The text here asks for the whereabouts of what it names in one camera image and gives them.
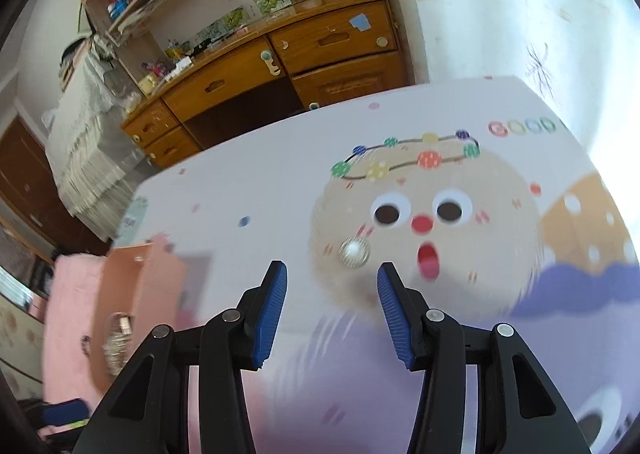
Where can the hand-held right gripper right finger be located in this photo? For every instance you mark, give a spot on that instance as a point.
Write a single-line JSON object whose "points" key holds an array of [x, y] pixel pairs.
{"points": [[395, 319]]}

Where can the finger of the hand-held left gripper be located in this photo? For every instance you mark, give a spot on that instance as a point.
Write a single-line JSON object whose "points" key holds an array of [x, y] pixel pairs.
{"points": [[62, 413]]}

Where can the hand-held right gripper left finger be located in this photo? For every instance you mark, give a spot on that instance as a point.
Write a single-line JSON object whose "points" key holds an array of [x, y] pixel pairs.
{"points": [[270, 319]]}

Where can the round pearl earring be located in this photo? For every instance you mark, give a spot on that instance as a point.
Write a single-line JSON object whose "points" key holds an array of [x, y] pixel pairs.
{"points": [[354, 252]]}

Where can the peach plastic box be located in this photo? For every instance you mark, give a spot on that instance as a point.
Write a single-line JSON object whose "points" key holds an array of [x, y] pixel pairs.
{"points": [[145, 284]]}

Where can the pink plush cushion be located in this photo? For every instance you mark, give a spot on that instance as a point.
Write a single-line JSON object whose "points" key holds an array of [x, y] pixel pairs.
{"points": [[70, 309]]}

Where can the dark wooden cabinet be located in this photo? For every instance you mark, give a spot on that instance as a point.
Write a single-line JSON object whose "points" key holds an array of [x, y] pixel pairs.
{"points": [[40, 194]]}

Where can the wooden desk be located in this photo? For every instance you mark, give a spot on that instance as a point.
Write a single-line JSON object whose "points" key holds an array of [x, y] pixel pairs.
{"points": [[235, 79]]}

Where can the bed with white lace cover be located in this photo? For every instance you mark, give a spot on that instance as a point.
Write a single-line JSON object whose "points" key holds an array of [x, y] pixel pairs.
{"points": [[85, 144]]}

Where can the yellow mug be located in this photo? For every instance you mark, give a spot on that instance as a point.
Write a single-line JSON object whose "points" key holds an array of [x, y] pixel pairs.
{"points": [[149, 84]]}

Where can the glass pen jar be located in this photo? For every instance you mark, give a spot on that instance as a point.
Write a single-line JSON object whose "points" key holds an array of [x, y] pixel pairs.
{"points": [[175, 52]]}

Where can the grape print picture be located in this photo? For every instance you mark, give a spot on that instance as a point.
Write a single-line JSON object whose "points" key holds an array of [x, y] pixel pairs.
{"points": [[272, 1], [235, 18]]}

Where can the white leaf print curtain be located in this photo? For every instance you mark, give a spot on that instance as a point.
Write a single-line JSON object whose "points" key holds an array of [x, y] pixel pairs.
{"points": [[500, 9]]}

